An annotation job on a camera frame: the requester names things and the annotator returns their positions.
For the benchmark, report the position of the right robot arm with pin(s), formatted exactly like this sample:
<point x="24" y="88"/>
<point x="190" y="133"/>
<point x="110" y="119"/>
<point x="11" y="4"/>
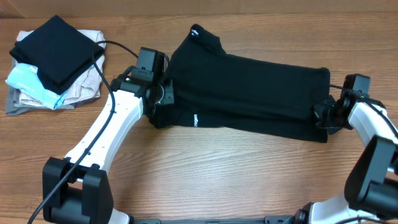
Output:
<point x="368" y="195"/>

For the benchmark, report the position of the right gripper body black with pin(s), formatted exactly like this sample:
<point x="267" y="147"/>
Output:
<point x="328" y="117"/>

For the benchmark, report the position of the folded grey garment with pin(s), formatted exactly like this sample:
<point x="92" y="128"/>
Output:
<point x="13" y="107"/>

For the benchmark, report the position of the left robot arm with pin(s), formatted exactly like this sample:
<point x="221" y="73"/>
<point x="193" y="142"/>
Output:
<point x="76" y="189"/>

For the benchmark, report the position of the folded light blue garment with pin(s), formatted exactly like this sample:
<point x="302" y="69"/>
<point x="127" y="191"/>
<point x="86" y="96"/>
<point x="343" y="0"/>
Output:
<point x="24" y="78"/>

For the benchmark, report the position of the black polo shirt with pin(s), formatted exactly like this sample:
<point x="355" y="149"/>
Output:
<point x="215" y="89"/>

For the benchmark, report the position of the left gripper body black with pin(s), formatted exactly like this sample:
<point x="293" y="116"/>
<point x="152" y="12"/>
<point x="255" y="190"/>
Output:
<point x="165" y="93"/>

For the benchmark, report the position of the folded beige garment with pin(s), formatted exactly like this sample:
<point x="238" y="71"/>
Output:
<point x="85" y="87"/>

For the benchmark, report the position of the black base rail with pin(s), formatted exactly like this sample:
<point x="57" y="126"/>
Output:
<point x="282" y="219"/>

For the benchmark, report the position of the folded black garment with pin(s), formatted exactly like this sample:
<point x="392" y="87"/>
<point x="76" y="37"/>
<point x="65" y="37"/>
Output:
<point x="59" y="51"/>

